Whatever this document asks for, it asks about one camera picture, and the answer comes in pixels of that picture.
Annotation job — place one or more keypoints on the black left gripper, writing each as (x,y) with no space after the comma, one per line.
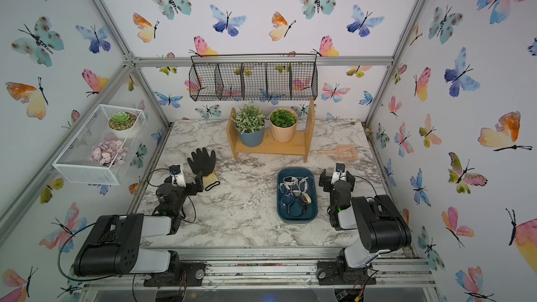
(198,185)

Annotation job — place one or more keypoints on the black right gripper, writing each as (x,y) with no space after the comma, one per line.
(326,180)

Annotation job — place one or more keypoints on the beige strap watch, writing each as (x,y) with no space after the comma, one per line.
(305,198)

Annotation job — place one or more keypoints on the pink strap watch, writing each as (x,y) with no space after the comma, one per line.
(302,184)

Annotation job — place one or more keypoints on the black digital watch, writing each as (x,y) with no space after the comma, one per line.
(297,208)

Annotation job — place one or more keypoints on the blue round watch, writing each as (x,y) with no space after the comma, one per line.
(285,197)

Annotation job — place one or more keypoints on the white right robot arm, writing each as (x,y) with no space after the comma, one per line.
(381,228)

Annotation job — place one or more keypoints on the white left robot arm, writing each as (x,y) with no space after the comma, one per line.
(112,248)

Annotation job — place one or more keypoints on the dark teal storage box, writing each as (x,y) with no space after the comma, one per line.
(312,211)

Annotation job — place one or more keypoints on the black and yellow work glove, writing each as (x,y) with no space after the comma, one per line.
(202,161)

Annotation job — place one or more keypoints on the wooden plant shelf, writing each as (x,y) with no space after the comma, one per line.
(274,140)

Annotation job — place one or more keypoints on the succulent in white pot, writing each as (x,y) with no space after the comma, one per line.
(120,123)

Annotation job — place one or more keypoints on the pink plant pot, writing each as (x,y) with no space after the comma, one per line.
(283,135)

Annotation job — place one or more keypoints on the green moss plant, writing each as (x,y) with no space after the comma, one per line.
(283,118)

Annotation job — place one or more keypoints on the blue plant pot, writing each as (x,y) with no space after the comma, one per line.
(252,140)

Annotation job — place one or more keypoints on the green leafy plant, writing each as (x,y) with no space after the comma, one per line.
(249,119)

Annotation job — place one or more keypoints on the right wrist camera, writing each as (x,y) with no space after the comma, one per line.
(339,173)

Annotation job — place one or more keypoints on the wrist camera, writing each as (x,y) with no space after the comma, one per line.
(177,175)
(339,173)

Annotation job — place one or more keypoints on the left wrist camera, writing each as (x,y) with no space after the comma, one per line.
(177,175)

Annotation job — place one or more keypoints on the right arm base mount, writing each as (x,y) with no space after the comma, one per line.
(344,272)

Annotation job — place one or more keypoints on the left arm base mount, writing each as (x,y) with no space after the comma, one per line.
(178,273)

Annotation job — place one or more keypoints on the white mesh wall shelf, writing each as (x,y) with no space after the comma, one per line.
(72,162)

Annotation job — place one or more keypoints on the aluminium front rail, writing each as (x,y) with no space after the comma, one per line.
(301,267)

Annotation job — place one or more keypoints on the black wire wall basket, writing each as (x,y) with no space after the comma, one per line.
(270,78)

